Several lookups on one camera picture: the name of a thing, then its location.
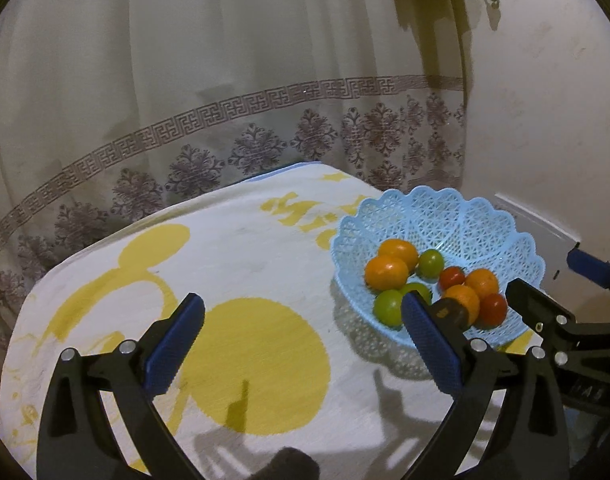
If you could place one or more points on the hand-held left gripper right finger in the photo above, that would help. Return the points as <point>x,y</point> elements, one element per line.
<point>435,345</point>

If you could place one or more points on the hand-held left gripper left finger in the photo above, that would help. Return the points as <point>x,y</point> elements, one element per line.
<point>177,342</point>

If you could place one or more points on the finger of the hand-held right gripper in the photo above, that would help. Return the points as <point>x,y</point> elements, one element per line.
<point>540,310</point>
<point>592,267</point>

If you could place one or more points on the dark brown wrinkled fruit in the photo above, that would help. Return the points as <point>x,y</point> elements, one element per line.
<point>452,316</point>

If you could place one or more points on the small orange tomato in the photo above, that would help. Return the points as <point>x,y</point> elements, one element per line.
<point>462,301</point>

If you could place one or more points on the green tomato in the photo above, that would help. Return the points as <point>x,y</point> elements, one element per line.
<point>389,308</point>
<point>419,288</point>
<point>430,263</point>

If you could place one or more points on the mandarin orange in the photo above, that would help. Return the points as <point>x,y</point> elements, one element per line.
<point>484,282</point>
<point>385,273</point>

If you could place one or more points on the small red cherry tomato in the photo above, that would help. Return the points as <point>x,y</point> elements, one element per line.
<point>452,276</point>

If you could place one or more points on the large orange tomato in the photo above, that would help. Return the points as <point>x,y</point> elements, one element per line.
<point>400,251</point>

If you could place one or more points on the light blue plastic lattice basket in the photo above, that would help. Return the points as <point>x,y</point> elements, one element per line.
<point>460,225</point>

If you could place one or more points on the white and yellow printed towel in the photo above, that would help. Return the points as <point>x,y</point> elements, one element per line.
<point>265,260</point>

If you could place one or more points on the beige patterned curtain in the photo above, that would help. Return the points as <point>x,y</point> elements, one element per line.
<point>210,85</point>

